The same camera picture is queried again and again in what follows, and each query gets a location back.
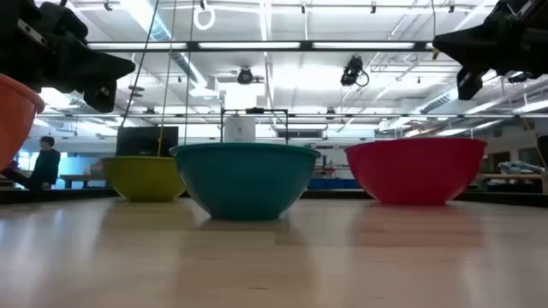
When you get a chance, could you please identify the background wooden workbench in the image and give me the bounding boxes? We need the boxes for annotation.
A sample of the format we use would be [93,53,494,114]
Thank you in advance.
[477,160,547,193]

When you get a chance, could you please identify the orange plastic bowl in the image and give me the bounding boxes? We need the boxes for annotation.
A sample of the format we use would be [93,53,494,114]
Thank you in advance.
[0,73,46,173]

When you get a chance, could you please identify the blue storage bins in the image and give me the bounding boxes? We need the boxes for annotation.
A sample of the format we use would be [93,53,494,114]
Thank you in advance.
[307,177,360,191]

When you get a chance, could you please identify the stack of rainbow bowls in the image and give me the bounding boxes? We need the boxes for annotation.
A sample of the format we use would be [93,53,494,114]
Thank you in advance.
[343,136,488,207]

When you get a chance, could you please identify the black ceiling camera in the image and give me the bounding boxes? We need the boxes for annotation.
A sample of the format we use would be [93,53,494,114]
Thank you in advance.
[235,66,255,86]
[339,55,371,88]

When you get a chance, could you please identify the person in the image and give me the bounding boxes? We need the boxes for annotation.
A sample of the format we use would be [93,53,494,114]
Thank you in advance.
[27,135,63,192]

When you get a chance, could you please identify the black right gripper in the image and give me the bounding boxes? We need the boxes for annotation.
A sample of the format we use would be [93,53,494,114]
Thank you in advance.
[432,0,548,102]

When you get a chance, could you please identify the teal plastic bowl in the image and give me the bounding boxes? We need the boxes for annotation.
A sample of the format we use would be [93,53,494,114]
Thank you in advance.
[169,142,322,222]

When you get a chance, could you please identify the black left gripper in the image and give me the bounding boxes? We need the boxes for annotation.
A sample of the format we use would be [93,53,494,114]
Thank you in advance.
[0,0,136,115]

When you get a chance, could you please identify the black hanging cable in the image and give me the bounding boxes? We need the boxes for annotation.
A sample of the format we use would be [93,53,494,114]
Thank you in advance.
[121,0,161,128]

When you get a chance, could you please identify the yellow plastic bowl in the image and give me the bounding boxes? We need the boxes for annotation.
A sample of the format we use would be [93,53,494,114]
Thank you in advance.
[100,155,187,204]

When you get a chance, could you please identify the black monitor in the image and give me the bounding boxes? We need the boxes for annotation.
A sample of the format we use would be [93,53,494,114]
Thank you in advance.
[115,125,180,157]

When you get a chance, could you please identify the black overhead light bar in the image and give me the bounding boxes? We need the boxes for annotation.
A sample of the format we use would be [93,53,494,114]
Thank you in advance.
[86,39,435,53]

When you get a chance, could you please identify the white hanging ring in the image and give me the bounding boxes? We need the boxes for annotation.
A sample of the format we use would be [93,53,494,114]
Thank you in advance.
[193,3,217,32]

